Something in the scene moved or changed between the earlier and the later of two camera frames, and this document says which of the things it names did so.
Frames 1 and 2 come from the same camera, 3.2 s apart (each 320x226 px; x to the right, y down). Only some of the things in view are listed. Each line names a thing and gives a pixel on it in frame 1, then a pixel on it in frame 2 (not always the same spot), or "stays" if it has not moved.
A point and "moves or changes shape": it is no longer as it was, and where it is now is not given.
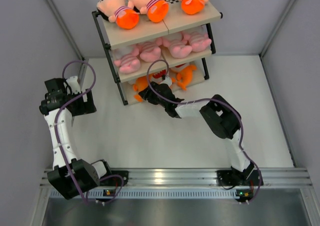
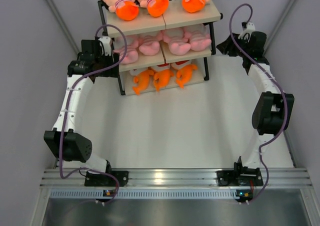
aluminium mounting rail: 200,177 stays
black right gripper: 146,94 to 227,45
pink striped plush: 177,43 moves or changes shape
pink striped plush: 129,63 to 131,55
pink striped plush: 150,51 moves or changes shape
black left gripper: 85,107 to 115,59
